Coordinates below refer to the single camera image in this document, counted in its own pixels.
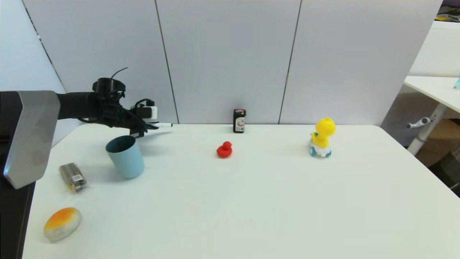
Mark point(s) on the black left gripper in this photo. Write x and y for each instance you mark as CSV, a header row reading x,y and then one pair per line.
x,y
131,120

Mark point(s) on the black and white marker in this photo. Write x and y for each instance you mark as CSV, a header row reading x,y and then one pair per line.
x,y
164,125

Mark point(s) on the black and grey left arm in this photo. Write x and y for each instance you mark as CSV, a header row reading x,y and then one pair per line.
x,y
32,133

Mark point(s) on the light blue cup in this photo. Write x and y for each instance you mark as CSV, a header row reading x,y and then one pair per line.
x,y
126,160

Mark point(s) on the red rubber duck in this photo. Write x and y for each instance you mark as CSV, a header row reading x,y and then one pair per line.
x,y
224,150

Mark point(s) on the wrapped chocolate snack pack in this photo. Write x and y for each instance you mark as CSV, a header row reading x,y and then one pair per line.
x,y
72,176

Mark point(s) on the small black bottle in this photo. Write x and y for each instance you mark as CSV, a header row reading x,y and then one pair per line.
x,y
239,122

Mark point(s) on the orange and white squishy bun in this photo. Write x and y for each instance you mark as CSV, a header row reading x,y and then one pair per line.
x,y
61,223

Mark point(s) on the yellow dinosaur toy car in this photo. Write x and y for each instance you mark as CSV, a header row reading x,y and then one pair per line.
x,y
322,131

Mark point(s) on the white side table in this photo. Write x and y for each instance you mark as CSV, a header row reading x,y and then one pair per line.
x,y
435,88

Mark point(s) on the brown cardboard box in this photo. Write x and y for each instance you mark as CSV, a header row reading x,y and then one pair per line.
x,y
444,140

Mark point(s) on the small teal item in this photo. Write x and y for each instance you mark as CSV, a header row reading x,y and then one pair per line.
x,y
458,83

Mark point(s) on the yellow and dark clutter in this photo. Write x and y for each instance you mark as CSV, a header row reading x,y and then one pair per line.
x,y
447,16

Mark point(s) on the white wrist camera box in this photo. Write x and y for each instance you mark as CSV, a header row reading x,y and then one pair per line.
x,y
151,113

